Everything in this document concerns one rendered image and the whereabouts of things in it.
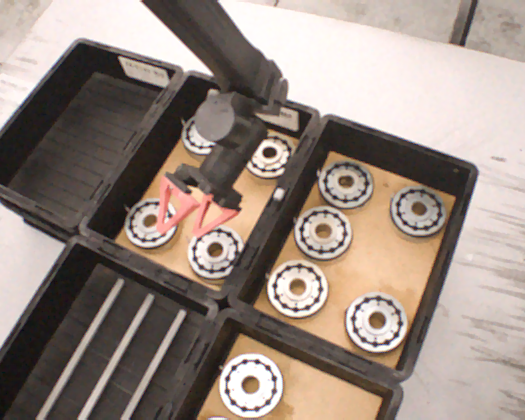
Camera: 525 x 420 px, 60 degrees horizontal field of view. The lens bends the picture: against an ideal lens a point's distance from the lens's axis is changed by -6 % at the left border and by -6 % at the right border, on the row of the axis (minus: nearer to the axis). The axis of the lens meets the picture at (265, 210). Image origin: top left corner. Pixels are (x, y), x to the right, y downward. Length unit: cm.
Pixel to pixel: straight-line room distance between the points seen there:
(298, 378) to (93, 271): 43
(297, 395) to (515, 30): 217
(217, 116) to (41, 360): 56
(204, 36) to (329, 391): 57
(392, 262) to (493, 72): 68
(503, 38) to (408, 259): 182
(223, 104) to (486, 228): 68
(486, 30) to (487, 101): 130
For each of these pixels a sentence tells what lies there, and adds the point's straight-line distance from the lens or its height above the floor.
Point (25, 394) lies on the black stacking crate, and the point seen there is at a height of 83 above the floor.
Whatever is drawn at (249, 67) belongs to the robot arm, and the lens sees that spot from 64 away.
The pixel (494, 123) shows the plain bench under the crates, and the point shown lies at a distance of 127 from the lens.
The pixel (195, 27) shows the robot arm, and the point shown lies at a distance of 53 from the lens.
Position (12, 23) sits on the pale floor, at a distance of 306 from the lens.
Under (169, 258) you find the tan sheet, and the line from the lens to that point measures 91.
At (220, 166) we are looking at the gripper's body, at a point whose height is 107.
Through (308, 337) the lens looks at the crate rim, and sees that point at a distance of 73.
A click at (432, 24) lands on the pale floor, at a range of 254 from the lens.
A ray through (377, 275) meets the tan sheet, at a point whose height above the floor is 83.
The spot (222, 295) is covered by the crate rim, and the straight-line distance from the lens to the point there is 76.
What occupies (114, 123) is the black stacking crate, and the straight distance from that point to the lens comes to 111.
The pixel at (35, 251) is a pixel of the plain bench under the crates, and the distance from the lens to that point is 119.
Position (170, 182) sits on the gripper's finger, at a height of 109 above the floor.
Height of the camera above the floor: 165
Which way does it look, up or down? 63 degrees down
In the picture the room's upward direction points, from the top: 10 degrees counter-clockwise
